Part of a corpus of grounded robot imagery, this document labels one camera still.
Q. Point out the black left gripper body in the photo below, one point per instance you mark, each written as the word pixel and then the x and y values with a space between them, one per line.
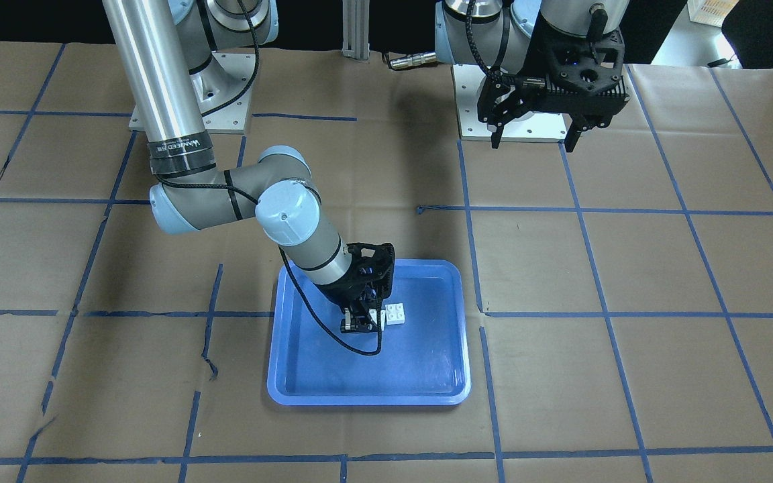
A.
pixel 535 62

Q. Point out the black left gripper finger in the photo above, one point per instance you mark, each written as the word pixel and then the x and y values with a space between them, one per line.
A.
pixel 579 123
pixel 504 98

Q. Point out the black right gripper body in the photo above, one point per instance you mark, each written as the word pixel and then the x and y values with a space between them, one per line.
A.
pixel 348 294

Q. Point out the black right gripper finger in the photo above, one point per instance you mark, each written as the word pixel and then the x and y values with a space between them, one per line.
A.
pixel 355 322
pixel 381 306

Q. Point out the white block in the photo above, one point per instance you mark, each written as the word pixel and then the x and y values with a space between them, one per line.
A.
pixel 378 319
pixel 396 314

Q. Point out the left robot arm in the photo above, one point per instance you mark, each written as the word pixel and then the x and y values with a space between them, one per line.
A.
pixel 496 35

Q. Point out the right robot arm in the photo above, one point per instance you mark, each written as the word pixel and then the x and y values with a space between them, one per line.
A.
pixel 191 67

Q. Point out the blue plastic tray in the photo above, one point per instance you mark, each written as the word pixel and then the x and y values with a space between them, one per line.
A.
pixel 422 362

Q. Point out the brown paper table cover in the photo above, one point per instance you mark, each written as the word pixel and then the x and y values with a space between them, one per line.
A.
pixel 619 299

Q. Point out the aluminium frame post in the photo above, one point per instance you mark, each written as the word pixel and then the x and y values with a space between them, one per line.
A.
pixel 355 30

